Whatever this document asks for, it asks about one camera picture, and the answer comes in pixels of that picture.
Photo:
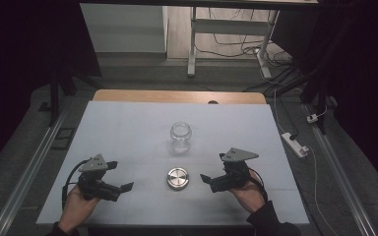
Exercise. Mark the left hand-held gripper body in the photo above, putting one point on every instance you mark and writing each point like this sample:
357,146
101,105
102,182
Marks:
93,183

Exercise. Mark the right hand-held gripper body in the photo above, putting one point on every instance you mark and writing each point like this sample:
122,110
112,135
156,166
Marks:
233,177

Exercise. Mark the round silver metal lid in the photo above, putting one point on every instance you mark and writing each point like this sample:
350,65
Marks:
177,178

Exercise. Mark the clear glass jar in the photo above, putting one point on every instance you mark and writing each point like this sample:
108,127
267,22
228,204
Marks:
180,137

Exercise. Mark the person's right hand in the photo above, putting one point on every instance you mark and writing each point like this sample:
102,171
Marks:
251,196

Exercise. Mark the person's left hand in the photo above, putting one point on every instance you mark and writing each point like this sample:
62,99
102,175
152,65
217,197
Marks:
77,209

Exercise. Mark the white foam board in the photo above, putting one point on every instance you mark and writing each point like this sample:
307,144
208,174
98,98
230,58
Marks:
138,131

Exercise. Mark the white power strip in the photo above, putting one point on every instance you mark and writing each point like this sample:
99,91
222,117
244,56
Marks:
294,144

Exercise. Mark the wooden table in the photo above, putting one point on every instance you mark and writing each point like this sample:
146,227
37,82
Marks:
164,96

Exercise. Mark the black metal stand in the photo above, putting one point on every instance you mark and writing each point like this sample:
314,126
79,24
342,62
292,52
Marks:
318,95
55,98

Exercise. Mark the small white adapter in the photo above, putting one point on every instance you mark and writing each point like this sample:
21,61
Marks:
312,118

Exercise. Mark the grey cabinet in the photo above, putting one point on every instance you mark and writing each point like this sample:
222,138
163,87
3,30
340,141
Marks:
124,29

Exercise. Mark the black rectangular floor bracket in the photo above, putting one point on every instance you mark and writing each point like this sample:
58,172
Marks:
63,139

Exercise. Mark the aluminium floor rail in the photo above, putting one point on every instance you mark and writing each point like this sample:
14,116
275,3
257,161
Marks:
29,170
341,173

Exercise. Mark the white desk frame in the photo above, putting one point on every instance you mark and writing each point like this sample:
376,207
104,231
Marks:
229,27

